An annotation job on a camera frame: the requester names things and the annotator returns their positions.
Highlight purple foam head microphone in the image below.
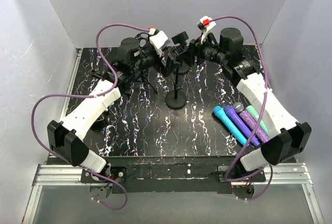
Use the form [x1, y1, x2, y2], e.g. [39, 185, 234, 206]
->
[224, 105, 252, 140]

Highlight bright blue microphone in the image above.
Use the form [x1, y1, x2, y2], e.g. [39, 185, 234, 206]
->
[213, 106, 247, 146]

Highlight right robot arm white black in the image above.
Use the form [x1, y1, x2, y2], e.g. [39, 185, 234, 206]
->
[184, 27, 312, 181]

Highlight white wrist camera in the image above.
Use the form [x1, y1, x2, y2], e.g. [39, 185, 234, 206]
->
[197, 16, 216, 44]
[149, 29, 170, 57]

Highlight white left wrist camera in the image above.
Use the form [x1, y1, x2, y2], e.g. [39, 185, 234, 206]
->
[149, 29, 170, 57]

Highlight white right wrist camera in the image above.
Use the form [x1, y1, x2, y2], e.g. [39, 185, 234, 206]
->
[197, 16, 216, 44]

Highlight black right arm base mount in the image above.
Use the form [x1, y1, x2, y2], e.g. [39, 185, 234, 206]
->
[217, 165, 266, 183]

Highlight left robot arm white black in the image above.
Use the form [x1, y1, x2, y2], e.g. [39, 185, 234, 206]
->
[47, 36, 180, 183]

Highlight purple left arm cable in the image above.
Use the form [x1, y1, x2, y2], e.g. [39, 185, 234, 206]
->
[31, 23, 156, 211]

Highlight purple glitter silver mesh microphone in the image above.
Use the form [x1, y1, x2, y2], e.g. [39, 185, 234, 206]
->
[232, 102, 270, 143]

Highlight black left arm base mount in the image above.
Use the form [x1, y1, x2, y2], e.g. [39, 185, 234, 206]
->
[80, 166, 127, 183]

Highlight aluminium frame rail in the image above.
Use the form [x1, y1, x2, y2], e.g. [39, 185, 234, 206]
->
[22, 49, 109, 224]

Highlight black round base stand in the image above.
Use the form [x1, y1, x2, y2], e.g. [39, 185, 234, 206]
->
[171, 31, 190, 75]
[165, 45, 187, 110]

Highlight mint green microphone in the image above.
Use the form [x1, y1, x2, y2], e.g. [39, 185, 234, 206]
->
[245, 105, 269, 136]

